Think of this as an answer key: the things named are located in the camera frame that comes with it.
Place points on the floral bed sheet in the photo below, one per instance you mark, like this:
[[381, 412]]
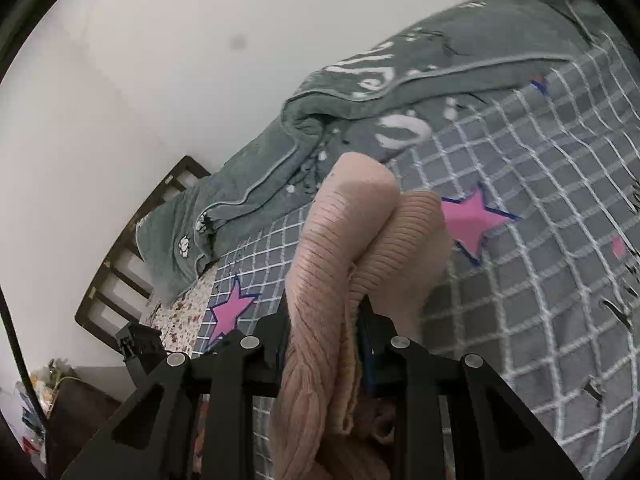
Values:
[[180, 322]]

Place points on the dark wooden nightstand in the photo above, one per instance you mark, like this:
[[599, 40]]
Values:
[[82, 405]]

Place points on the grey checked duvet cover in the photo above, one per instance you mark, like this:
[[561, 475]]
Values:
[[551, 298]]

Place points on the pink ribbed knit sweater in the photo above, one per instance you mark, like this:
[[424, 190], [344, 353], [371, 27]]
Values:
[[363, 239]]

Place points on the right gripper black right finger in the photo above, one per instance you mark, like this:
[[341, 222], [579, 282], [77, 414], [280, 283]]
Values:
[[454, 418]]

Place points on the dark wooden headboard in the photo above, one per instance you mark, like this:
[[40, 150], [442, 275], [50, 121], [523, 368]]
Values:
[[120, 291]]

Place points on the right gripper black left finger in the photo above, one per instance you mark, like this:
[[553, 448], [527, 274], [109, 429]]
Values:
[[193, 418]]

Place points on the grey-green fleece blanket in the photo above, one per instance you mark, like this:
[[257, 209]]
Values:
[[379, 102]]

